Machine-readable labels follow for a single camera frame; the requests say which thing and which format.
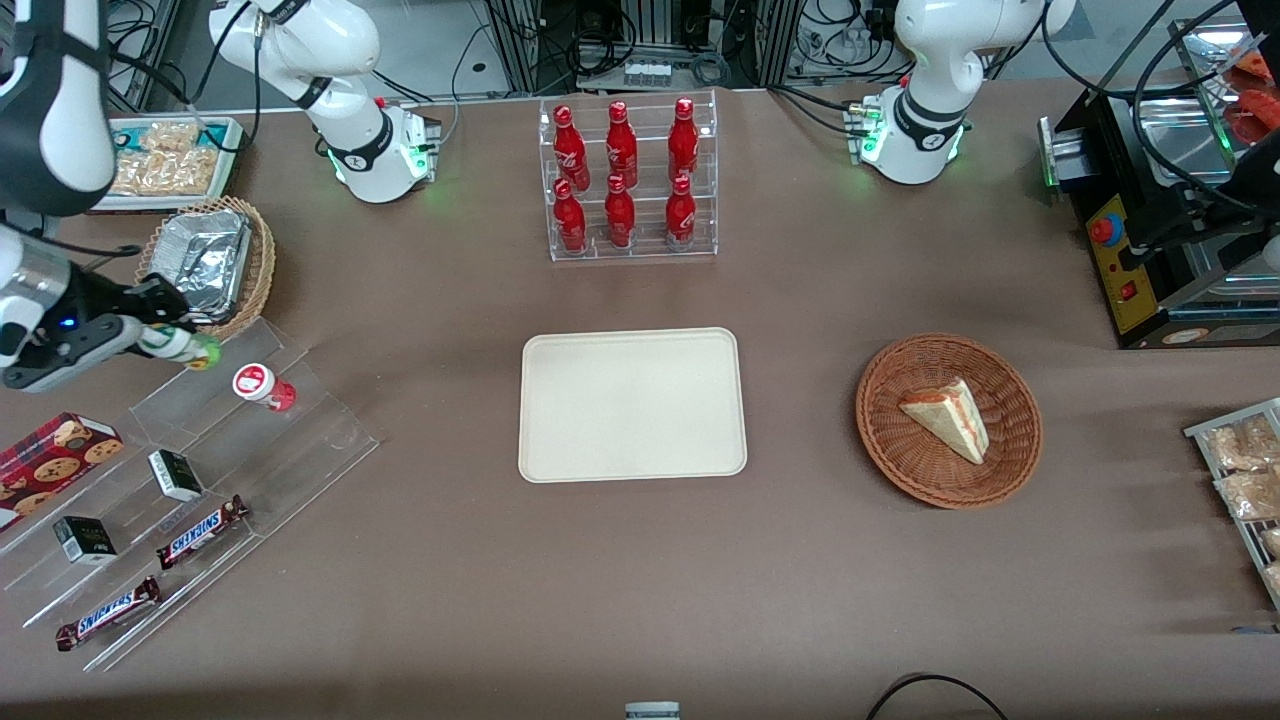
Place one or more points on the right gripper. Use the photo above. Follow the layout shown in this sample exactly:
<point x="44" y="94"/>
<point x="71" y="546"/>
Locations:
<point x="88" y="297"/>

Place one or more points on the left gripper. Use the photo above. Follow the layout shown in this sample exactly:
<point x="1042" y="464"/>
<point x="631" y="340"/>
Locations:
<point x="1262" y="165"/>

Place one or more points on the green gum bottle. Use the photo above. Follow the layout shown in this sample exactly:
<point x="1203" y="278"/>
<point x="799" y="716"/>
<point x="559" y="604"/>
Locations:
<point x="195" y="349"/>

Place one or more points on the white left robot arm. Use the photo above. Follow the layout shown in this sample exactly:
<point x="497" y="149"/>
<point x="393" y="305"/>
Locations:
<point x="935" y="40"/>

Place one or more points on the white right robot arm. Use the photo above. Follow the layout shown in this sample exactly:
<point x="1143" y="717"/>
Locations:
<point x="350" y="40"/>

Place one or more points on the aluminium foil tray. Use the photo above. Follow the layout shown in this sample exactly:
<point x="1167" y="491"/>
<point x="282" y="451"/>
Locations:
<point x="200" y="260"/>

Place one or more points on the red gum bottle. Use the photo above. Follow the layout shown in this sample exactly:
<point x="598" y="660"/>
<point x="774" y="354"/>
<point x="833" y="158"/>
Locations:
<point x="255" y="382"/>

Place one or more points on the tray of packaged snacks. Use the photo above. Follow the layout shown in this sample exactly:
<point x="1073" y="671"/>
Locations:
<point x="1205" y="432"/>

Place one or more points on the beige serving tray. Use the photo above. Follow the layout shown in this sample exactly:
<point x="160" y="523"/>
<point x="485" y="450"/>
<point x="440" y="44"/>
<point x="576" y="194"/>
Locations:
<point x="632" y="405"/>

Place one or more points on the black food warmer machine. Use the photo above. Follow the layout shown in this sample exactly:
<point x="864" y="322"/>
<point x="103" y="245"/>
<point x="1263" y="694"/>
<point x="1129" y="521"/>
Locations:
<point x="1125" y="295"/>

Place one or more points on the light tan wicker basket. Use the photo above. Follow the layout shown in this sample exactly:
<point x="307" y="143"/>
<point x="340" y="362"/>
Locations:
<point x="263" y="260"/>

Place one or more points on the red packaged food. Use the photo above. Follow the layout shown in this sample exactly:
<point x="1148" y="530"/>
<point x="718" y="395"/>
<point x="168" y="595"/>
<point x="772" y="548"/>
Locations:
<point x="1258" y="68"/>
<point x="1255" y="115"/>

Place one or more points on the clear cracker bag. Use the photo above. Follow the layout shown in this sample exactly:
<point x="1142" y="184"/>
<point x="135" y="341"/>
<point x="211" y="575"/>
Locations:
<point x="170" y="136"/>
<point x="165" y="172"/>

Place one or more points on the teal snack pack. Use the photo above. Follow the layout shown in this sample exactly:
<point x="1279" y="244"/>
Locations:
<point x="211" y="136"/>
<point x="128" y="136"/>

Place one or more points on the white snack bin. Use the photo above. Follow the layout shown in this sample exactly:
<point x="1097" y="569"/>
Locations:
<point x="236" y="150"/>

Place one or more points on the small black box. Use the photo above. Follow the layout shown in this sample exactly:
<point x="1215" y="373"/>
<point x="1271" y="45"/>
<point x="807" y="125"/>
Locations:
<point x="84" y="540"/>
<point x="175" y="475"/>

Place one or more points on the red cookie box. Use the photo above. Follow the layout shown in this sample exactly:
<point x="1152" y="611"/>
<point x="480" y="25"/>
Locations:
<point x="50" y="460"/>

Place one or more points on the clear acrylic stepped shelf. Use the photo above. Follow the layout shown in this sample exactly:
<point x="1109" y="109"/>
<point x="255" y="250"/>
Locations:
<point x="300" y="445"/>

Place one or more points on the clear snack bag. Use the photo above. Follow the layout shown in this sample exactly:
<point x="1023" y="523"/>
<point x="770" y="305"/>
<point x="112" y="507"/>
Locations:
<point x="1273" y="580"/>
<point x="1271" y="542"/>
<point x="1250" y="494"/>
<point x="1240" y="445"/>

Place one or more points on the Snickers chocolate bar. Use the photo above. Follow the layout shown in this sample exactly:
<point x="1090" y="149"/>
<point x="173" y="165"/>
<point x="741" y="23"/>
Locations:
<point x="200" y="532"/>
<point x="108" y="613"/>

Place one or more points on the wrapped triangle sandwich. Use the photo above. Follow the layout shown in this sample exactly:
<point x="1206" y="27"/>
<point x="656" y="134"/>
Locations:
<point x="950" y="420"/>

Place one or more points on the brown round wicker basket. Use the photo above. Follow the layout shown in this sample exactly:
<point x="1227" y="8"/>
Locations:
<point x="900" y="460"/>

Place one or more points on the blue tape strip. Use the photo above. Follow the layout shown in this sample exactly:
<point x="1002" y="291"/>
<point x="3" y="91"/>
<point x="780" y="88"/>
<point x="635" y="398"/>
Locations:
<point x="1258" y="629"/>

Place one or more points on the red cola bottle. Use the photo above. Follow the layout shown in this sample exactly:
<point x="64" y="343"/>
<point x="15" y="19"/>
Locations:
<point x="683" y="140"/>
<point x="570" y="222"/>
<point x="681" y="215"/>
<point x="621" y="145"/>
<point x="620" y="217"/>
<point x="571" y="150"/>

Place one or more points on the clear acrylic bottle rack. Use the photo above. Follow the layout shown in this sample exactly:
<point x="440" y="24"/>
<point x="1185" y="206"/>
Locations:
<point x="645" y="250"/>

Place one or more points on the white power strip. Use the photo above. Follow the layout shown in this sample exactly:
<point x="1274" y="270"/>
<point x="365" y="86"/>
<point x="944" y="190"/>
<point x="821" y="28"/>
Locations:
<point x="646" y="73"/>

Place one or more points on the small grey device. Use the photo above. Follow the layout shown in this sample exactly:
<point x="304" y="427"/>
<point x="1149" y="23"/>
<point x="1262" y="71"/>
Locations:
<point x="652" y="711"/>

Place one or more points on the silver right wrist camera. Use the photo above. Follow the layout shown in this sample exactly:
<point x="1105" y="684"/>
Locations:
<point x="60" y="365"/>

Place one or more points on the aluminium profile frame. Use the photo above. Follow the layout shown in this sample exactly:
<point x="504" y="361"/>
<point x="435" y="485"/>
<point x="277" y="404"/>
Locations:
<point x="650" y="20"/>

